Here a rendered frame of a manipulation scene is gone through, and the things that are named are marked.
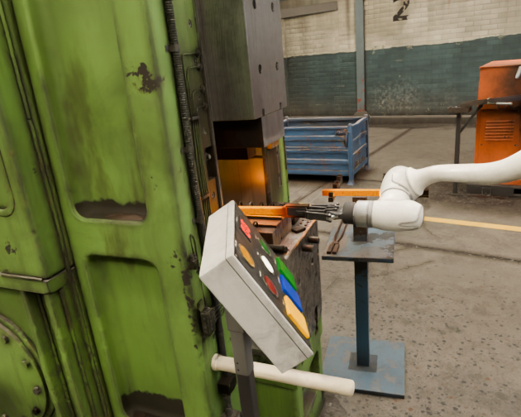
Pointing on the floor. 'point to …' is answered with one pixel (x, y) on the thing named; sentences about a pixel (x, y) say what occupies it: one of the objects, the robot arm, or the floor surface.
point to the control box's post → (245, 373)
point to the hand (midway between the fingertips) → (297, 210)
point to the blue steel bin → (327, 146)
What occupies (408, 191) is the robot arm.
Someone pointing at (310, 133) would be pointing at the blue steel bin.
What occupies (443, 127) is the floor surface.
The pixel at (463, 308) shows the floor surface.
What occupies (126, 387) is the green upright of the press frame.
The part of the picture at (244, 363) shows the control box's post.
